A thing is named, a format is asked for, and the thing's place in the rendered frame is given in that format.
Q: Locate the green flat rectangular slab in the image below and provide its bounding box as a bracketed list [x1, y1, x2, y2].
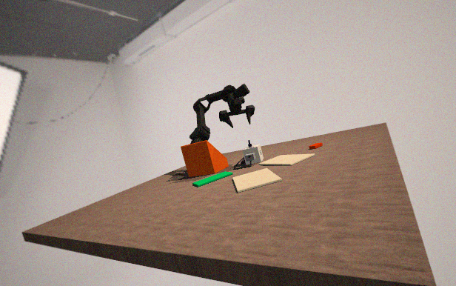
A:
[192, 172, 233, 187]

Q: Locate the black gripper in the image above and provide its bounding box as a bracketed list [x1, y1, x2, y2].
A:
[219, 105, 255, 128]

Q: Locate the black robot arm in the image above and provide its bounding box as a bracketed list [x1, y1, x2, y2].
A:
[190, 84, 250, 144]

